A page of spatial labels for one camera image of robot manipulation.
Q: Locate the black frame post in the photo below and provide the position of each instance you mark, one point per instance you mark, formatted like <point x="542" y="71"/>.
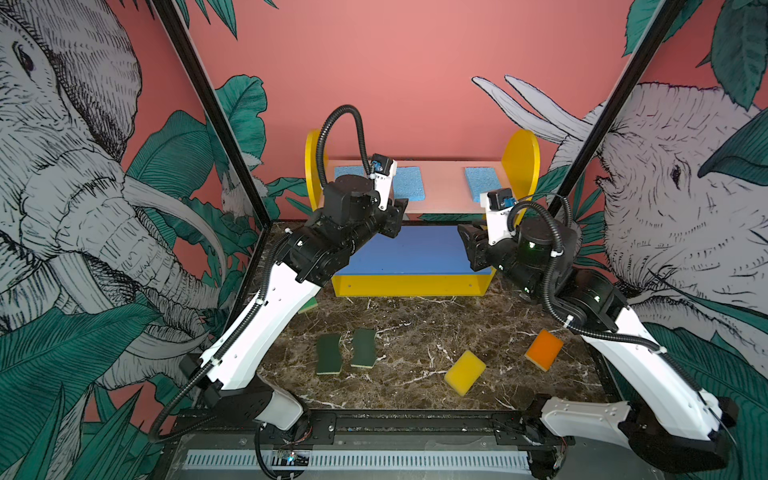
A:
<point x="169" y="15"/>
<point x="640" y="53"/>

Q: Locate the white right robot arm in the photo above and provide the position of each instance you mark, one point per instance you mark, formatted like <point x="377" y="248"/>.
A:
<point x="676" y="425"/>

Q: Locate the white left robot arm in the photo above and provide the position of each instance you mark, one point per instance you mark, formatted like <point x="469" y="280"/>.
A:
<point x="298" y="266"/>

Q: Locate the white vent strip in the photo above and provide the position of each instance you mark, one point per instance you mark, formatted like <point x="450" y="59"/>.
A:
<point x="513" y="462"/>

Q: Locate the bright green sponge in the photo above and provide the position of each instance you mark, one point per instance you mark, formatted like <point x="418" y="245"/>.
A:
<point x="309" y="305"/>

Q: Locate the blue sponge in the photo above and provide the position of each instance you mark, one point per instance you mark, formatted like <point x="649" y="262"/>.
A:
<point x="340" y="171"/>
<point x="481" y="180"/>
<point x="408" y="184"/>

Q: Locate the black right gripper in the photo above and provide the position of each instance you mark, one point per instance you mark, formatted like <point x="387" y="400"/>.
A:
<point x="482" y="255"/>

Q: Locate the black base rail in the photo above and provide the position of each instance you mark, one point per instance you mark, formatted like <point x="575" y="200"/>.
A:
<point x="549" y="457"/>

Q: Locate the dark green sponge right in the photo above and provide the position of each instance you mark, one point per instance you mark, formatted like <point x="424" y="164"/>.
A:
<point x="364" y="348"/>

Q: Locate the yellow pink blue shelf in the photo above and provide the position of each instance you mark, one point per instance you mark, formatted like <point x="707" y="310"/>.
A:
<point x="427" y="258"/>

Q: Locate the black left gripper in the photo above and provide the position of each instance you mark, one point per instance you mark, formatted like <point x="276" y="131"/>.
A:
<point x="395" y="215"/>

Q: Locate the dark green sponge left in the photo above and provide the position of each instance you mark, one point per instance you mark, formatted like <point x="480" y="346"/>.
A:
<point x="329" y="358"/>

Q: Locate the orange yellow sponge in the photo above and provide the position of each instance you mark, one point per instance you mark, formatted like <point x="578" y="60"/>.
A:
<point x="544" y="350"/>

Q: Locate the black left frame post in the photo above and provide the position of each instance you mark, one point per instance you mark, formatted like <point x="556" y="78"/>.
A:
<point x="169" y="15"/>

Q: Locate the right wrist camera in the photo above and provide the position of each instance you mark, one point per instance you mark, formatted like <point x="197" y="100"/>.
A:
<point x="498" y="205"/>

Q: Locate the black right frame post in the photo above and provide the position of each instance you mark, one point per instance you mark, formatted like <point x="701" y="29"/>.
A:
<point x="640" y="53"/>

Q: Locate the dark green sponge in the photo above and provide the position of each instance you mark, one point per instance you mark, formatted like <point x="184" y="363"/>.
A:
<point x="329" y="358"/>
<point x="364" y="348"/>

